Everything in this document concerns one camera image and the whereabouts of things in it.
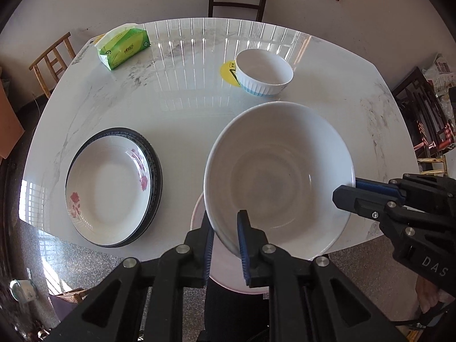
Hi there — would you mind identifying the person's right hand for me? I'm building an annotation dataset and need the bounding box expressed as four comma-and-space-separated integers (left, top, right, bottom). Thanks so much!
416, 277, 447, 314

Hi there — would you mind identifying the pink bowl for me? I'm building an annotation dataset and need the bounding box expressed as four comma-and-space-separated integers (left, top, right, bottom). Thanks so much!
190, 192, 271, 294

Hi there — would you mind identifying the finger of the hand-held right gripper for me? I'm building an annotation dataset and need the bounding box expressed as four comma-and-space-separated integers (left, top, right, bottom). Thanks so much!
355, 177, 408, 200
332, 184, 408, 223

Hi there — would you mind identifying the white bowl with orange band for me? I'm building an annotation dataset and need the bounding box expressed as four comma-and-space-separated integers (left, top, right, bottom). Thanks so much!
204, 101, 357, 261

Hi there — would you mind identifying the newspaper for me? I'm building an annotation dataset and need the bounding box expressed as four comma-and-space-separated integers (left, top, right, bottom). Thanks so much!
422, 53, 456, 89

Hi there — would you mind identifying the green tissue pack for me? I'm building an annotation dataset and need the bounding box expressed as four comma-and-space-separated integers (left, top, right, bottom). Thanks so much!
94, 23, 151, 71

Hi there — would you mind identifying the person's leg in black trousers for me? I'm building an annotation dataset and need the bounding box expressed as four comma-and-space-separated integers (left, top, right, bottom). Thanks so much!
205, 278, 271, 342

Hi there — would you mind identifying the light wooden chair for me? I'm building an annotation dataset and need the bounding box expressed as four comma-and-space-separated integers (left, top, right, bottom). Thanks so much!
29, 32, 77, 98

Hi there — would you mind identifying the white plate with pink flowers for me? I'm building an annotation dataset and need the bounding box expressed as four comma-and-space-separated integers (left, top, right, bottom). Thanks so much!
66, 137, 151, 246

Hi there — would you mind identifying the white bowl with blue ribs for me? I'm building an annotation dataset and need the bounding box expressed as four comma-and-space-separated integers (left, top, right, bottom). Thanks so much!
235, 48, 294, 97

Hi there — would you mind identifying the yellow table sticker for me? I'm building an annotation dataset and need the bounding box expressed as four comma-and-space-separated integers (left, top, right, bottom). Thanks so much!
219, 60, 243, 87

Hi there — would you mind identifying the orange cloth cover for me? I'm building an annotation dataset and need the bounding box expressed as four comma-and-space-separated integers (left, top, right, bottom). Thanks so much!
0, 78, 25, 159

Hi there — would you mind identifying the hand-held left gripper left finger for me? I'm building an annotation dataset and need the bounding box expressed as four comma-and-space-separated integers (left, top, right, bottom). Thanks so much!
43, 212, 216, 342

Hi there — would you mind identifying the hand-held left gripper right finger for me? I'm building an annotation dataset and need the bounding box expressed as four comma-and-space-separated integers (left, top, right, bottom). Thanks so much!
237, 209, 407, 342

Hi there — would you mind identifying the dark carved wooden furniture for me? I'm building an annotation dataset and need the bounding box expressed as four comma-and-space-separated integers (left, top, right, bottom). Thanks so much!
392, 66, 456, 161

